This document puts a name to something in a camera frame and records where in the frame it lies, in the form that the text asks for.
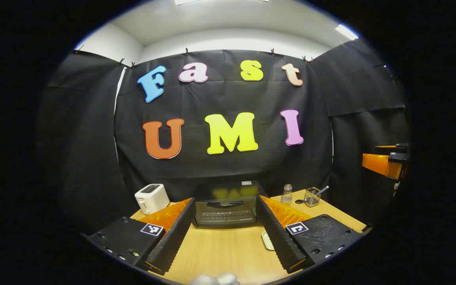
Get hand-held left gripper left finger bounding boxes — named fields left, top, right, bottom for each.
left=85, top=197, right=197, bottom=276

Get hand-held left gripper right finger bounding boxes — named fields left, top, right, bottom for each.
left=256, top=194, right=373, bottom=274

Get white square plate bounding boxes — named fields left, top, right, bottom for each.
left=261, top=230, right=276, bottom=251

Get black electric oven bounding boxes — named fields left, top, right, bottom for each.
left=192, top=180, right=268, bottom=229

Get white toaster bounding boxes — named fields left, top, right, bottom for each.
left=134, top=184, right=170, bottom=215

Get ceiling light panel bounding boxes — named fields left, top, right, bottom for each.
left=335, top=24, right=359, bottom=40

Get black backdrop cloth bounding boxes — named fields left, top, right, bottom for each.
left=34, top=38, right=412, bottom=238

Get metal wire utensil holder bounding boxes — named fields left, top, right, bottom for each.
left=304, top=187, right=321, bottom=207

